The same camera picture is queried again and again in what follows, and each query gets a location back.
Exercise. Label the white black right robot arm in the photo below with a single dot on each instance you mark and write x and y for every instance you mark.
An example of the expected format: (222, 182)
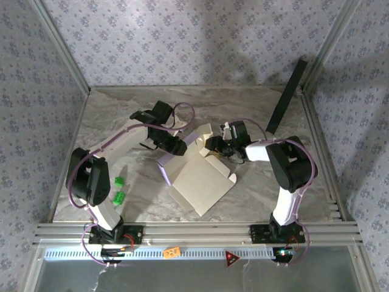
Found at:
(291, 164)

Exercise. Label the red triangle sticker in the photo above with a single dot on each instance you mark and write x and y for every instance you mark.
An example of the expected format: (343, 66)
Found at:
(231, 258)

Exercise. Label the aluminium frame post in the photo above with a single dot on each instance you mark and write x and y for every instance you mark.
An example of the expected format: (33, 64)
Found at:
(64, 48)
(331, 42)

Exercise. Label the black controller board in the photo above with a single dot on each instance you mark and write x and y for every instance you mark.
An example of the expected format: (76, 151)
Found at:
(117, 252)
(284, 254)

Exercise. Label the large green block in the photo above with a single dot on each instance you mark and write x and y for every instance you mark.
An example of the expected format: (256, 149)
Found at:
(119, 197)

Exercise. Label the long black bar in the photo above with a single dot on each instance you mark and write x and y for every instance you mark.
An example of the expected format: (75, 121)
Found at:
(287, 95)

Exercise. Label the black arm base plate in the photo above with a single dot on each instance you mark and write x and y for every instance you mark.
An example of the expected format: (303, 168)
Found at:
(133, 235)
(258, 234)

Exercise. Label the aluminium side rail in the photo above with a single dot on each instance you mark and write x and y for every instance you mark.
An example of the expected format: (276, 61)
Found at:
(68, 146)
(328, 146)

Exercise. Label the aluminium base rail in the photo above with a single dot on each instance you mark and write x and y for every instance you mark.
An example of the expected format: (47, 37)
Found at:
(194, 232)

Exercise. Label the orange paper label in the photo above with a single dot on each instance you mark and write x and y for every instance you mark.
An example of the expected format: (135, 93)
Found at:
(172, 252)

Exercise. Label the white lavender paper box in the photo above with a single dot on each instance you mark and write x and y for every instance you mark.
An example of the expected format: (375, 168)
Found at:
(200, 182)

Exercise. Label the small green block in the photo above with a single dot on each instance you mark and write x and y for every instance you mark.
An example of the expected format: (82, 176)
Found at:
(119, 181)

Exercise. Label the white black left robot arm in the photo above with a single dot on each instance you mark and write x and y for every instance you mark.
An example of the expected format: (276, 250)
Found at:
(91, 179)

